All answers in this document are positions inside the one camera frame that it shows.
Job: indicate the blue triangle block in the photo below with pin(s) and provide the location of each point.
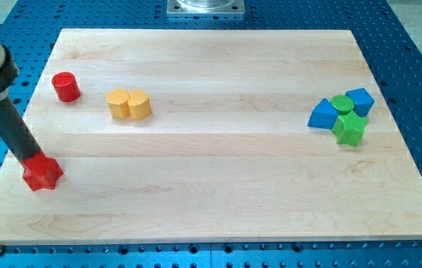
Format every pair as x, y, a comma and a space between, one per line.
323, 115

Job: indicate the blue cube block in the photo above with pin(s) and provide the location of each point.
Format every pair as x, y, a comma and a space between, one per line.
363, 101

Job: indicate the red cylinder block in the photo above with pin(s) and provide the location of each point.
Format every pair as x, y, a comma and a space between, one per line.
66, 87

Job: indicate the green star block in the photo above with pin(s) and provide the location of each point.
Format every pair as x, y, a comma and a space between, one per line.
349, 129

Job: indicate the light wooden board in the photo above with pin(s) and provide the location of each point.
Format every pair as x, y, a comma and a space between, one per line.
225, 155

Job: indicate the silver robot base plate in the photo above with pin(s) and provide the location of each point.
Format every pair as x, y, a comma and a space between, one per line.
205, 7

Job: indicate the yellow cylinder block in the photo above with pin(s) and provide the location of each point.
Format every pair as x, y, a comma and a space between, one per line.
139, 104

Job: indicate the red star block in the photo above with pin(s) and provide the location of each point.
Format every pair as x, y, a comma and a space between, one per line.
41, 172

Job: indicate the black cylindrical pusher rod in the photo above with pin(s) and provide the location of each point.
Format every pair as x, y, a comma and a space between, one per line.
15, 133

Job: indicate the yellow hexagon block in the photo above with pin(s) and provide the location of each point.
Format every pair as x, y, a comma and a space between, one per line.
117, 102

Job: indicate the green cylinder block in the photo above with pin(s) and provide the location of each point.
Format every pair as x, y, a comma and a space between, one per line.
342, 104

